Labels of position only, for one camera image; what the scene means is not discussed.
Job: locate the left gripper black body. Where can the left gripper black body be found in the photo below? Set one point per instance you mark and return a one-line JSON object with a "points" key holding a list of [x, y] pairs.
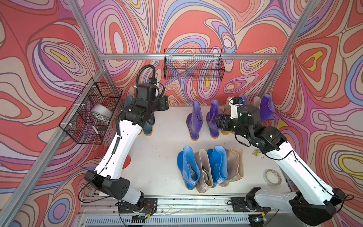
{"points": [[159, 104]]}

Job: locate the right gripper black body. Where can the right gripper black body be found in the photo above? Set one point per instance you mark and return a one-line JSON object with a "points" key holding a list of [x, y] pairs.
{"points": [[233, 125]]}

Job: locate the teal rain boot yellow sole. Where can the teal rain boot yellow sole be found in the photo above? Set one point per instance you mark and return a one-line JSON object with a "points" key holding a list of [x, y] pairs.
{"points": [[128, 101]]}

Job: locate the purple rain boot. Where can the purple rain boot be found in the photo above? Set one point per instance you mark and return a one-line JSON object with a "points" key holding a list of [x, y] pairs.
{"points": [[243, 99], [267, 108], [195, 121], [212, 123]]}

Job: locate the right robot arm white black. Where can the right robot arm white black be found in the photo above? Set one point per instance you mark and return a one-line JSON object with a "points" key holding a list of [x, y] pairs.
{"points": [[314, 202]]}

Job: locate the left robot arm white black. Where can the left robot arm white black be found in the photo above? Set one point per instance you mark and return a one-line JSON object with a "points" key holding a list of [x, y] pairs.
{"points": [[130, 121]]}

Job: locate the beige rain boot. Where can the beige rain boot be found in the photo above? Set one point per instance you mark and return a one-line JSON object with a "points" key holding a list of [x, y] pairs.
{"points": [[205, 181], [227, 111], [257, 102], [234, 165]]}

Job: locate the beige rain boot back right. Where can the beige rain boot back right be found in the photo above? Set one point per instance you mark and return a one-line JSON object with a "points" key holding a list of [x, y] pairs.
{"points": [[257, 102]]}

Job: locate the blue rain boot right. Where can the blue rain boot right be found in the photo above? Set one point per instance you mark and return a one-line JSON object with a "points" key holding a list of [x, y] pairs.
{"points": [[218, 164]]}

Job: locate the blue rain boot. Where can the blue rain boot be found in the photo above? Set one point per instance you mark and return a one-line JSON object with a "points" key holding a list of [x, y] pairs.
{"points": [[188, 167], [218, 164]]}

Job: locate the beige rain boot front right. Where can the beige rain boot front right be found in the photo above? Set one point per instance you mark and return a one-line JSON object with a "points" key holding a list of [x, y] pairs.
{"points": [[234, 165]]}

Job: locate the beige rain boot front left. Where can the beige rain boot front left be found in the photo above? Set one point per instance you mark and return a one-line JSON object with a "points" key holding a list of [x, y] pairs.
{"points": [[205, 181]]}

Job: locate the blue rain boot left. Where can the blue rain boot left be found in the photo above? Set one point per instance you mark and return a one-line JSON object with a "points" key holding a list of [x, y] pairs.
{"points": [[188, 167]]}

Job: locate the yellow paper clips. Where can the yellow paper clips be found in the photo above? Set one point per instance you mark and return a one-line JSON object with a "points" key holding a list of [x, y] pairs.
{"points": [[258, 153]]}

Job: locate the grey tape roll in basket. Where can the grey tape roll in basket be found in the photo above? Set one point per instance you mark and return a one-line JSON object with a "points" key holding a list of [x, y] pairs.
{"points": [[101, 113]]}

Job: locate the white tape roll on table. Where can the white tape roll on table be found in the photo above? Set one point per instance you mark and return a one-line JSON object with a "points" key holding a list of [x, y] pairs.
{"points": [[272, 177]]}

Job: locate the red round object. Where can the red round object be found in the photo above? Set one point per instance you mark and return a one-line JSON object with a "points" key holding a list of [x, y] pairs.
{"points": [[127, 160]]}

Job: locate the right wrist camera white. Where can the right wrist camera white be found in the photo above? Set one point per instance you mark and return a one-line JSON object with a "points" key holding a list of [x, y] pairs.
{"points": [[235, 103]]}

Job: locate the black wire basket left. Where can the black wire basket left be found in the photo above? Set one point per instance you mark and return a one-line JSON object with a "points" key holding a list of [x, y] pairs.
{"points": [[79, 123]]}

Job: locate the black wire basket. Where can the black wire basket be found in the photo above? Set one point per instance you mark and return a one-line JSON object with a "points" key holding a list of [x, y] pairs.
{"points": [[79, 123], [193, 64]]}

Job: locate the black wire basket back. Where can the black wire basket back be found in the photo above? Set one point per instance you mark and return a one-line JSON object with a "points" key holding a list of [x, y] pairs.
{"points": [[193, 64]]}

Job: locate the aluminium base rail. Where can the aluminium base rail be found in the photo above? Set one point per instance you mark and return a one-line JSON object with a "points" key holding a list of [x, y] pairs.
{"points": [[183, 211]]}

